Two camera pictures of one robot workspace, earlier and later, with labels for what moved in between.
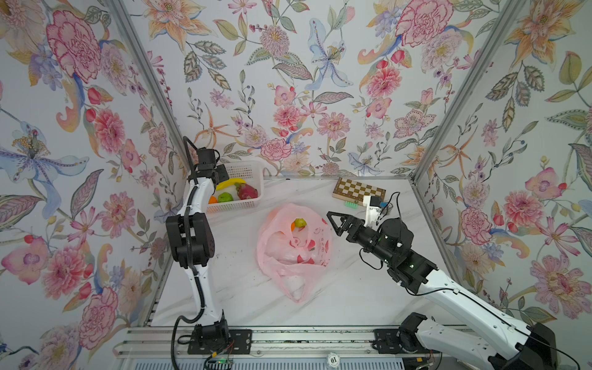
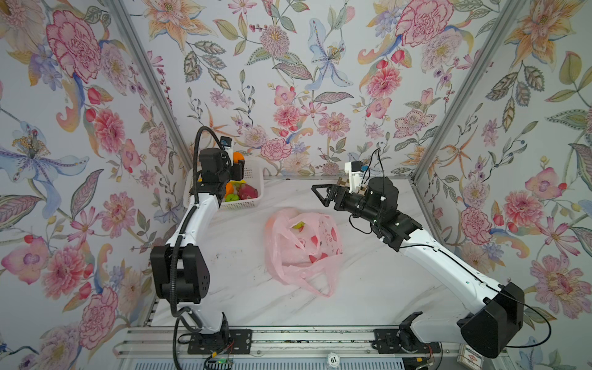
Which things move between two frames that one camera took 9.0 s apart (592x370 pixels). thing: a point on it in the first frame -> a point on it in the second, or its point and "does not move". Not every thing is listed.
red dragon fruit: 245,191 does not move
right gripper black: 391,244 -> 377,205
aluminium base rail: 269,343 does not move
